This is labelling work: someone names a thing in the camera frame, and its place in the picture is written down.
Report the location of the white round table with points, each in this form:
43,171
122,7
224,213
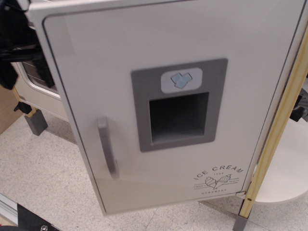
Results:
287,176

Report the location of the grey fridge door handle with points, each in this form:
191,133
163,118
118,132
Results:
104,134

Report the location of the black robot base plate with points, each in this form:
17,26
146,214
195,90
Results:
28,221

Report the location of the grey foot cap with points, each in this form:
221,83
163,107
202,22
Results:
37,123
240,223

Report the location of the black clamp right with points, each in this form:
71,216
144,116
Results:
300,109

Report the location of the white toy oven door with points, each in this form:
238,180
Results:
38,97

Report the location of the grey left foot cap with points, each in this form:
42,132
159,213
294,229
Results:
37,123

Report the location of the white toy fridge door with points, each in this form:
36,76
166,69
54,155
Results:
92,46

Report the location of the grey ice dispenser panel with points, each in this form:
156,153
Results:
178,105

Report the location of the grey right foot cap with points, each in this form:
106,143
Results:
240,223

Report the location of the wooden left side panel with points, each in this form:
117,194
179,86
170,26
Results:
8,102

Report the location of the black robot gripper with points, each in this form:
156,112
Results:
18,43

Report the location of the wooden right frame post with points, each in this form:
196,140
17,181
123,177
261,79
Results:
294,84

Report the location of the aluminium rail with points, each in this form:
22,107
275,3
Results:
8,210

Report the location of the black clamp knob left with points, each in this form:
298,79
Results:
23,107

